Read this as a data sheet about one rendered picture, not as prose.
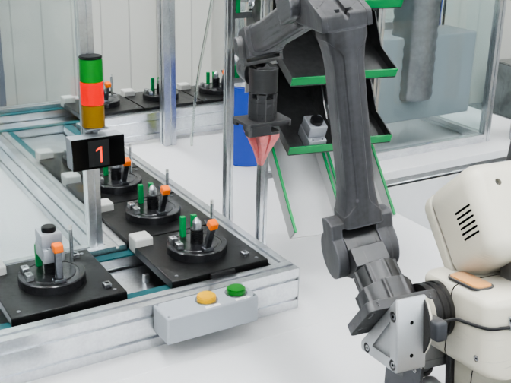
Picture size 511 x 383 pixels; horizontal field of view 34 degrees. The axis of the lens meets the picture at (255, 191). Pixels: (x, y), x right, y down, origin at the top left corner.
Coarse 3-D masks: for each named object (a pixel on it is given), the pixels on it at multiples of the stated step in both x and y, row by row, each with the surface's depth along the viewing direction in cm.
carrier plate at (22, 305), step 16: (80, 256) 187; (16, 272) 178; (96, 272) 179; (0, 288) 171; (16, 288) 172; (80, 288) 172; (96, 288) 172; (112, 288) 172; (0, 304) 166; (16, 304) 165; (32, 304) 165; (48, 304) 165; (64, 304) 166; (80, 304) 167; (96, 304) 169; (16, 320) 160; (32, 320) 162
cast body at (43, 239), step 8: (48, 224) 172; (40, 232) 170; (48, 232) 170; (56, 232) 170; (40, 240) 169; (48, 240) 170; (56, 240) 171; (40, 248) 170; (48, 248) 170; (64, 248) 171; (40, 256) 171; (48, 256) 170; (64, 256) 171
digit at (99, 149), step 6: (108, 138) 182; (90, 144) 180; (96, 144) 181; (102, 144) 181; (108, 144) 182; (90, 150) 180; (96, 150) 181; (102, 150) 182; (108, 150) 182; (90, 156) 181; (96, 156) 181; (102, 156) 182; (108, 156) 183; (90, 162) 181; (96, 162) 182; (102, 162) 183; (108, 162) 183
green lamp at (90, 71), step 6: (78, 60) 176; (84, 60) 174; (90, 60) 174; (96, 60) 175; (102, 60) 177; (84, 66) 175; (90, 66) 175; (96, 66) 175; (102, 66) 177; (84, 72) 175; (90, 72) 175; (96, 72) 176; (102, 72) 177; (84, 78) 176; (90, 78) 176; (96, 78) 176; (102, 78) 178
